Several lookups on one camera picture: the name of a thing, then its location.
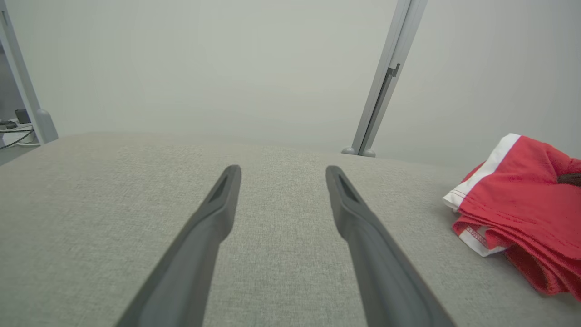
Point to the red shorts with white stripes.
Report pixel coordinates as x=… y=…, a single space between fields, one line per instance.
x=513 y=181

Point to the white power strip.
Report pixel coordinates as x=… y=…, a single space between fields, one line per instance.
x=18 y=132

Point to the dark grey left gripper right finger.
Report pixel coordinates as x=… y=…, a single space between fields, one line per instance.
x=376 y=259

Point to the black power adapter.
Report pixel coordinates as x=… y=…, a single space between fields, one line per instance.
x=22 y=116

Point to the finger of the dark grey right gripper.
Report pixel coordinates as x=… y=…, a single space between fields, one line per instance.
x=571 y=179

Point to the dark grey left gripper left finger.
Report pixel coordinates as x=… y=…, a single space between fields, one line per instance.
x=195 y=254

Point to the red basketball jersey number 23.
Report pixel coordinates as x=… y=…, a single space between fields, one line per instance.
x=544 y=274

